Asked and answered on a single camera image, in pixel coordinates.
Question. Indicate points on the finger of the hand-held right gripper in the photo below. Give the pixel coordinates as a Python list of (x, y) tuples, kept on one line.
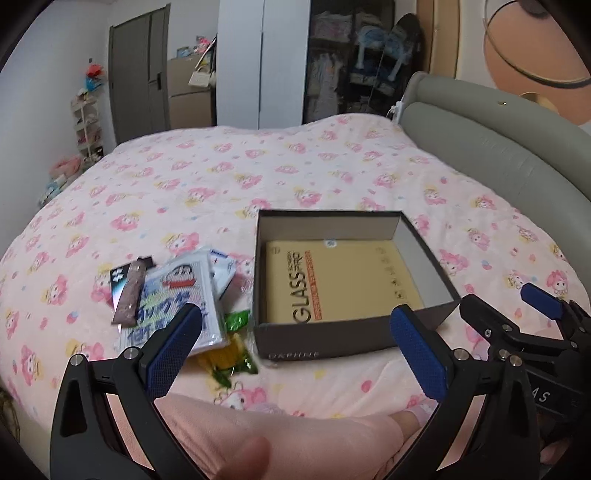
[(489, 323), (540, 297)]

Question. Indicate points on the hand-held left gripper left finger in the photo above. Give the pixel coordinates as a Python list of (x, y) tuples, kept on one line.
[(178, 346)]

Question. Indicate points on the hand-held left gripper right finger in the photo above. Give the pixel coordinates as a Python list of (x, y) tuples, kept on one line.
[(418, 350)]

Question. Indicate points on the white blue mask packet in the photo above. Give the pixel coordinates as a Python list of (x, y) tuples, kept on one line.
[(224, 272)]

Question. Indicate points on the dark grey cardboard box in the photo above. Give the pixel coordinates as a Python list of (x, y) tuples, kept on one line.
[(323, 341)]

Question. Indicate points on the person's left hand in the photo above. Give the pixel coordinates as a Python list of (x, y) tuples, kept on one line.
[(247, 459)]

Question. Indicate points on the green yellow candy wrapper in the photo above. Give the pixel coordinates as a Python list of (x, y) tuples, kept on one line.
[(226, 364)]

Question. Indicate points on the white cartoon print packet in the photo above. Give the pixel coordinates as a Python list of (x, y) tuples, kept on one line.
[(184, 286)]

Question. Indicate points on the brown tube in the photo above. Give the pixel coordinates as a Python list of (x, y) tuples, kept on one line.
[(129, 295)]

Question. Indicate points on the black glossy packet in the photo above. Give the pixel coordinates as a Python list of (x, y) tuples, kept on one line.
[(117, 277)]

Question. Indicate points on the flat yellow box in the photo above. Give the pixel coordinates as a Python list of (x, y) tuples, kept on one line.
[(351, 277)]

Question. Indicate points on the person's leg in pink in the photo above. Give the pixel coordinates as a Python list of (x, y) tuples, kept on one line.
[(300, 438)]

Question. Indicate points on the grey padded bed headboard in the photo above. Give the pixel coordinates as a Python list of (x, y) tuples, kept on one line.
[(485, 138)]

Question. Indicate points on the pink printed blanket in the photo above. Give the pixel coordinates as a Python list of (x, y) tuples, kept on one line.
[(231, 175)]

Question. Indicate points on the pile of plush toys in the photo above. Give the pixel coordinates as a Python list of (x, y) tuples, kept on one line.
[(62, 177)]

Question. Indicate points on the white shoe rack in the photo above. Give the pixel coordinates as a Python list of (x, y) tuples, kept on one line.
[(87, 124)]

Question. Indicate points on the white handbag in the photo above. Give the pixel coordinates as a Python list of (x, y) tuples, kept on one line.
[(198, 79)]

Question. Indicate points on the dark grey door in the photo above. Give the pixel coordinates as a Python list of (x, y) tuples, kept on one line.
[(134, 78)]

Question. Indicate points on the red blue plush toy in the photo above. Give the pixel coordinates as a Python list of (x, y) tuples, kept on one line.
[(94, 76)]

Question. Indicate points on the dark glass wardrobe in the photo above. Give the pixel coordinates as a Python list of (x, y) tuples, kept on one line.
[(332, 69)]

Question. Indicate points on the white wardrobe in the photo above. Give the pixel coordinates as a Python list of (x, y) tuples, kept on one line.
[(277, 64)]

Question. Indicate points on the plush toys on cabinet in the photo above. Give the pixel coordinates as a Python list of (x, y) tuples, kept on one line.
[(198, 46)]

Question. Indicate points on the blue white plush toy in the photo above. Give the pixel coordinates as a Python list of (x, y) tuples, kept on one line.
[(374, 41)]

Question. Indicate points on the round peach wall panel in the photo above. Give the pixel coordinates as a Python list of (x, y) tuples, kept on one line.
[(531, 41)]

